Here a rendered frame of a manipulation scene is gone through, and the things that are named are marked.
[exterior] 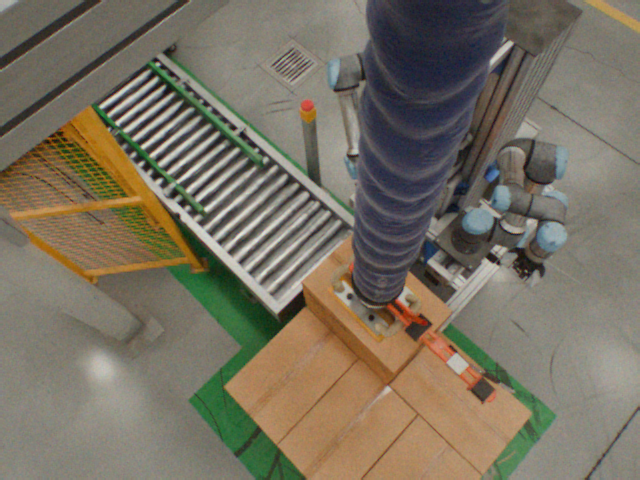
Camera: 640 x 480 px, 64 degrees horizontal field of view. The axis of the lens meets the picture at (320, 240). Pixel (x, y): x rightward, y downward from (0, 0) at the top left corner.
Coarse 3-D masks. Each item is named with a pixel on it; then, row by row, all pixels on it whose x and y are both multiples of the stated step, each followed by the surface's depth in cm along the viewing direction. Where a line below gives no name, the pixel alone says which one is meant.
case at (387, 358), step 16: (336, 256) 248; (320, 272) 246; (304, 288) 250; (320, 288) 243; (416, 288) 241; (320, 304) 247; (336, 304) 239; (432, 304) 238; (336, 320) 244; (352, 320) 236; (432, 320) 235; (352, 336) 241; (368, 336) 233; (400, 336) 232; (368, 352) 238; (384, 352) 230; (400, 352) 230; (416, 352) 245; (384, 368) 235; (400, 368) 244
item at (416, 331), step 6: (420, 318) 220; (426, 318) 219; (408, 324) 218; (414, 324) 219; (432, 324) 218; (408, 330) 218; (414, 330) 218; (420, 330) 218; (426, 330) 218; (414, 336) 217; (420, 336) 217
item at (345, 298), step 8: (344, 280) 241; (336, 296) 238; (344, 296) 238; (352, 296) 237; (344, 304) 237; (352, 312) 235; (368, 312) 235; (376, 312) 235; (360, 320) 234; (368, 320) 233; (376, 320) 233; (384, 320) 233; (368, 328) 232; (376, 336) 231; (384, 336) 231
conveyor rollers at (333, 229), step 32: (128, 128) 330; (192, 128) 330; (160, 160) 320; (192, 160) 322; (224, 160) 318; (192, 192) 312; (224, 192) 309; (288, 192) 307; (256, 224) 301; (320, 224) 299; (256, 256) 293; (288, 256) 293; (288, 288) 285
